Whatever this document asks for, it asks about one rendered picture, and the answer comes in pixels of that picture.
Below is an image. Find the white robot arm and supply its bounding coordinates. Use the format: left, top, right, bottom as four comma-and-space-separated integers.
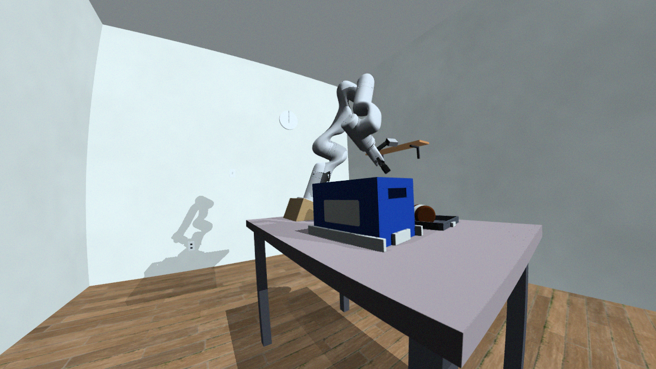
297, 74, 382, 202

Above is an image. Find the brown bottle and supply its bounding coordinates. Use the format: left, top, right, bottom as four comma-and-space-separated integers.
414, 205, 436, 222

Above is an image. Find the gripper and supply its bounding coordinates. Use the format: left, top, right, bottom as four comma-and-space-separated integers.
364, 142, 391, 174

